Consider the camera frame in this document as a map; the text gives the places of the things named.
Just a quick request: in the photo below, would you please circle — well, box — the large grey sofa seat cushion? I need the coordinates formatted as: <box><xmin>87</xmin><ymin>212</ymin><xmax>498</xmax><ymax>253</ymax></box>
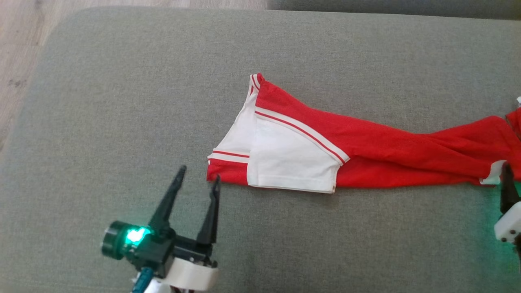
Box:
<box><xmin>0</xmin><ymin>6</ymin><xmax>521</xmax><ymax>293</ymax></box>

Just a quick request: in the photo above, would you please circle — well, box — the left blue-plug camera cable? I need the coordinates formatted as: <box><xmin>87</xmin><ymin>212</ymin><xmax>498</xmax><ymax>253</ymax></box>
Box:
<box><xmin>131</xmin><ymin>267</ymin><xmax>154</xmax><ymax>293</ymax></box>

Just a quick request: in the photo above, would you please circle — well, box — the small grey sofa cushion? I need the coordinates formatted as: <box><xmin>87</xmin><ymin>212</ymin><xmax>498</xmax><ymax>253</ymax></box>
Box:
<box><xmin>267</xmin><ymin>0</ymin><xmax>521</xmax><ymax>20</ymax></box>

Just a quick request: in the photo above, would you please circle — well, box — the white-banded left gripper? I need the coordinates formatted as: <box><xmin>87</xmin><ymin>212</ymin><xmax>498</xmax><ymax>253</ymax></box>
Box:
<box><xmin>147</xmin><ymin>165</ymin><xmax>221</xmax><ymax>291</ymax></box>

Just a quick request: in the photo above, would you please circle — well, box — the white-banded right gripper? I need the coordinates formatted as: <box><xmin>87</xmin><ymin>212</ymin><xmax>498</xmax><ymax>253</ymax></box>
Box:
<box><xmin>495</xmin><ymin>162</ymin><xmax>521</xmax><ymax>245</ymax></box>

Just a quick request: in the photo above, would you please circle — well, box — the red shirt with white sleeves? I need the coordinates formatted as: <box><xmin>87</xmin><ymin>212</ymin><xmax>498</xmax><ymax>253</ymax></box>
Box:
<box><xmin>206</xmin><ymin>73</ymin><xmax>521</xmax><ymax>194</ymax></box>

